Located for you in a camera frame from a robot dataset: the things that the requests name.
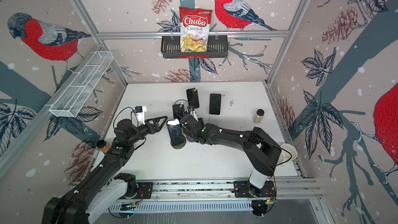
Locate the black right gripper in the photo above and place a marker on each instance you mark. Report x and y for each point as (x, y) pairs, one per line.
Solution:
(199, 122)

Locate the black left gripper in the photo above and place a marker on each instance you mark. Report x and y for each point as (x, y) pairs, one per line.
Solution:
(154, 121)

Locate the black phone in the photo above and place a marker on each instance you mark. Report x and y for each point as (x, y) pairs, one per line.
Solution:
(175, 131)
(215, 104)
(190, 110)
(193, 97)

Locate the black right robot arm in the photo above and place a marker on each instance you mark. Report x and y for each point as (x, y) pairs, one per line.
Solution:
(262, 151)

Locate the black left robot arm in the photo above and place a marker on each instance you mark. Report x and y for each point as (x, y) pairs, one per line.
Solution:
(103, 186)

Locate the purple edged phone on stand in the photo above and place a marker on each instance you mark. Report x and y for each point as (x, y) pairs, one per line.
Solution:
(178, 110)

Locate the wooden round phone stand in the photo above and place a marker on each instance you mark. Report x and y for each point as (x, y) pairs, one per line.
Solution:
(178, 145)

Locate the yellow liquid jar black lid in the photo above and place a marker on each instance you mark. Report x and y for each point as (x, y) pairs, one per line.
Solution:
(258, 116)

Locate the red cassava chips bag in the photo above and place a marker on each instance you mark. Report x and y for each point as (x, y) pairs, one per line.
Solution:
(194, 29)

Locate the white paper cup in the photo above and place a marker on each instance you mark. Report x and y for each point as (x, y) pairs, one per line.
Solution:
(287, 154)

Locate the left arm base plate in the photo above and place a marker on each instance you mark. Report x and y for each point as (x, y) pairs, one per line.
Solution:
(138, 190)

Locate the black wall basket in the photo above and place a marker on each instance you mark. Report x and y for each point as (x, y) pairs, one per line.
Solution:
(217, 47)

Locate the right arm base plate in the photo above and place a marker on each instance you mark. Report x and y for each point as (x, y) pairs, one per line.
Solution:
(243, 189)

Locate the white wire mesh basket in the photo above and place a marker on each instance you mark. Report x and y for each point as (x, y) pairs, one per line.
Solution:
(83, 83)

